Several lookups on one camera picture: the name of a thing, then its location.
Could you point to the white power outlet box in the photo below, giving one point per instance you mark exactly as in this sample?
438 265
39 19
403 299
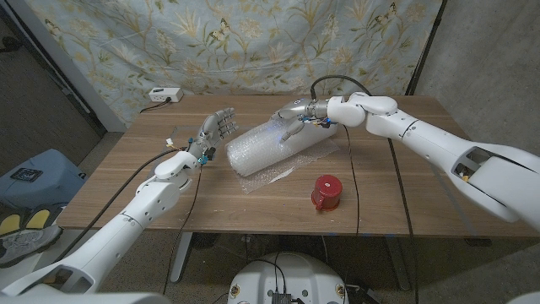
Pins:
165 94

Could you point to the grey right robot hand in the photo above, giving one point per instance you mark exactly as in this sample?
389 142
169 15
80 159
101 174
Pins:
308 110

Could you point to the grey sneaker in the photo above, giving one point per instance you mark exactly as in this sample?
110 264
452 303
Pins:
25 245

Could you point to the yellow and black shoe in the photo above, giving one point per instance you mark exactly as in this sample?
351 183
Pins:
38 219

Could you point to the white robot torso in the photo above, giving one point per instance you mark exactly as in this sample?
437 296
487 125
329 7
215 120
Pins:
287 274

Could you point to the white robot chest rim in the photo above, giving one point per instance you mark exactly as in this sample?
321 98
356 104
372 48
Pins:
84 299

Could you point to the pale grey backdrop pole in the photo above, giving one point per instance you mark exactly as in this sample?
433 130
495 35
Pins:
67 63

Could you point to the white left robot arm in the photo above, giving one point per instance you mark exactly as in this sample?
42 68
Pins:
126 224

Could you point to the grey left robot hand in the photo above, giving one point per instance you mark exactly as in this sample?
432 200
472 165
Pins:
213 131

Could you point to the white table leg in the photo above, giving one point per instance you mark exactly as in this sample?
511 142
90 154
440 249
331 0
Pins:
180 257

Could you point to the clear bubble wrap roll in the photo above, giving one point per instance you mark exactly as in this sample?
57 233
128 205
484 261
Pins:
261 148

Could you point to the floral printed backdrop cloth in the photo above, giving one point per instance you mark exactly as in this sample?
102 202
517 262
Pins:
211 42

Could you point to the red mug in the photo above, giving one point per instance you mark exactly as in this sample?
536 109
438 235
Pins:
327 192

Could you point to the black flat device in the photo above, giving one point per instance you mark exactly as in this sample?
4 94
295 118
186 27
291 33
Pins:
26 174

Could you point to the grey table leg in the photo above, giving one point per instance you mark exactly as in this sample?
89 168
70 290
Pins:
397 262

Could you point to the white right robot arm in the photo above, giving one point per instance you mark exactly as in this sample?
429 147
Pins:
443 143

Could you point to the black backdrop pole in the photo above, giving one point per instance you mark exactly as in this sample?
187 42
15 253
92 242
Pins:
424 50

